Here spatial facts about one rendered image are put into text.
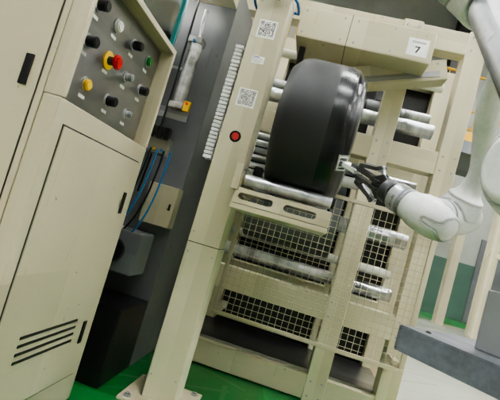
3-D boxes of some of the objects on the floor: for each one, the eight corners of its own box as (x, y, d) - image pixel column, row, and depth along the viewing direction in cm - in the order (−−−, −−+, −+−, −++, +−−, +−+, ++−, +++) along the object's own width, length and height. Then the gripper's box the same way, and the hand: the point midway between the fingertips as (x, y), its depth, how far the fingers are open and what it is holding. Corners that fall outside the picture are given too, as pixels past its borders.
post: (139, 398, 163) (317, -197, 179) (151, 386, 176) (317, -167, 193) (171, 409, 161) (348, -193, 177) (181, 398, 174) (345, -163, 191)
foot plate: (115, 398, 157) (117, 392, 158) (142, 376, 184) (144, 371, 184) (183, 423, 153) (186, 417, 154) (201, 397, 180) (202, 392, 180)
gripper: (392, 175, 126) (341, 145, 144) (378, 214, 131) (331, 181, 150) (410, 175, 129) (358, 145, 147) (396, 213, 135) (348, 179, 153)
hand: (351, 167), depth 146 cm, fingers closed
